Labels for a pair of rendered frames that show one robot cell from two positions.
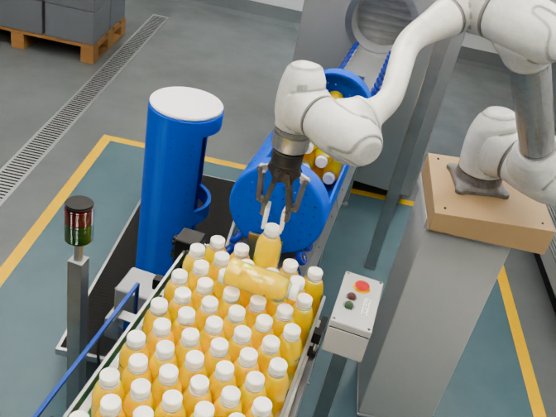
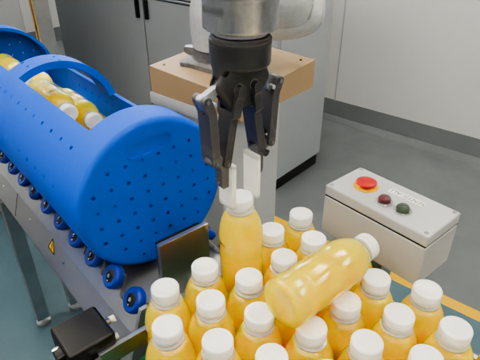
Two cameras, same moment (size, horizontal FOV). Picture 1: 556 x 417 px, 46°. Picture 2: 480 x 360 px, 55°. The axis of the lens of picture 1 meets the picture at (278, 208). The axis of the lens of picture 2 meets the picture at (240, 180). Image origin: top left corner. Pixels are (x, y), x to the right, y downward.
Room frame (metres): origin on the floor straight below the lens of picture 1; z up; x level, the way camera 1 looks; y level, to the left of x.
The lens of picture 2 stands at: (1.03, 0.43, 1.53)
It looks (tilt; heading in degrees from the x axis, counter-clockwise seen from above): 31 degrees down; 310
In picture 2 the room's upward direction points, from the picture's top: straight up
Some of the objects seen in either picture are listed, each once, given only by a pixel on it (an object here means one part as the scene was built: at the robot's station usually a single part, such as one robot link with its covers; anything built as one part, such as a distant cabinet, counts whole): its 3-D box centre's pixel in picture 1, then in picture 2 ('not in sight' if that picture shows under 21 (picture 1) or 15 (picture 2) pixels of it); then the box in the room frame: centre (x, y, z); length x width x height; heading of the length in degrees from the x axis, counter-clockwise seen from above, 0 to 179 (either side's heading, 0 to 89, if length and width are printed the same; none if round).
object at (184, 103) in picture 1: (186, 103); not in sight; (2.28, 0.42, 1.03); 0.28 x 0.28 x 0.01
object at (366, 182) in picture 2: (361, 285); (366, 183); (1.31, -0.25, 1.11); 0.04 x 0.04 x 0.01
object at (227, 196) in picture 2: (266, 215); (227, 184); (1.39, 0.03, 1.20); 0.03 x 0.01 x 0.07; 171
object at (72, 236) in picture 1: (79, 229); not in sight; (1.19, 0.43, 1.18); 0.06 x 0.06 x 0.05
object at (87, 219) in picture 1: (79, 213); not in sight; (1.19, 0.43, 1.23); 0.06 x 0.06 x 0.04
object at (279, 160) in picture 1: (285, 165); (240, 70); (1.39, 0.00, 1.35); 0.08 x 0.07 x 0.09; 81
